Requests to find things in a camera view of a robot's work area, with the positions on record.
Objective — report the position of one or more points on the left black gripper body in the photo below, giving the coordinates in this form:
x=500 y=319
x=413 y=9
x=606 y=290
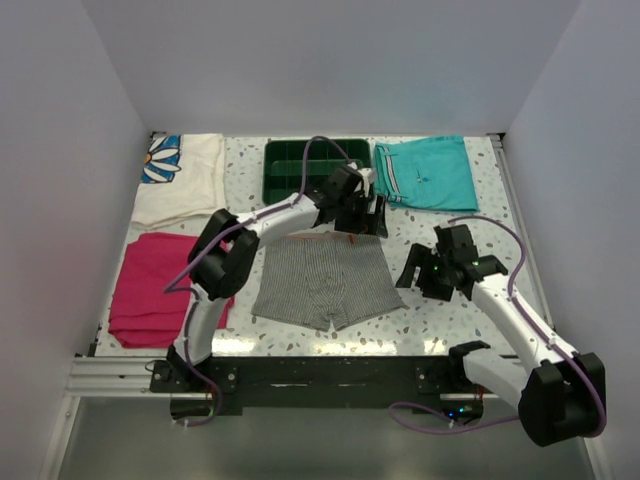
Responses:
x=357 y=194

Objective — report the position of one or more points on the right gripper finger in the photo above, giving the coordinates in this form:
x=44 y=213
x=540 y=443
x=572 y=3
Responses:
x=430 y=283
x=415 y=259

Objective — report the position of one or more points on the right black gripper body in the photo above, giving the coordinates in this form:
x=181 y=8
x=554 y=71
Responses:
x=449 y=262

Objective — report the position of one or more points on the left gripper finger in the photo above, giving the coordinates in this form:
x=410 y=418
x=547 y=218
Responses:
x=354 y=217
x=376 y=220

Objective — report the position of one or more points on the grey striped underwear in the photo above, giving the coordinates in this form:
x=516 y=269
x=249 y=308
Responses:
x=325 y=281

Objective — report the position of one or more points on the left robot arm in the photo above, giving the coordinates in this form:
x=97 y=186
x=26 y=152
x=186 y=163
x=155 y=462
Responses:
x=222 y=258

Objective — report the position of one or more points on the green divided plastic tray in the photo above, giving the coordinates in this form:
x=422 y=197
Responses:
x=282 y=164

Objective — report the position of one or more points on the teal folded shorts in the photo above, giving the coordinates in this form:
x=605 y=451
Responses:
x=432 y=174

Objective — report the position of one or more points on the cream daisy print shirt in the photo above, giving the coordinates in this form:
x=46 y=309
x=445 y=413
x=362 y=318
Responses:
x=182 y=177

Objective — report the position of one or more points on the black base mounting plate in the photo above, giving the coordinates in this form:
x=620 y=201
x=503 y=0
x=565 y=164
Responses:
x=316 y=382

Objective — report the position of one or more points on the pink folded cloth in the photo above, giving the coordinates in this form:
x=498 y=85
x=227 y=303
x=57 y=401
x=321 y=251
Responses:
x=141 y=315

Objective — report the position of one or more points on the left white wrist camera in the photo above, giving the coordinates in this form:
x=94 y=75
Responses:
x=366 y=180

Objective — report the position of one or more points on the aluminium frame rail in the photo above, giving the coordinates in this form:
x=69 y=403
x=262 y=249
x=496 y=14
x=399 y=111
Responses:
x=499 y=152

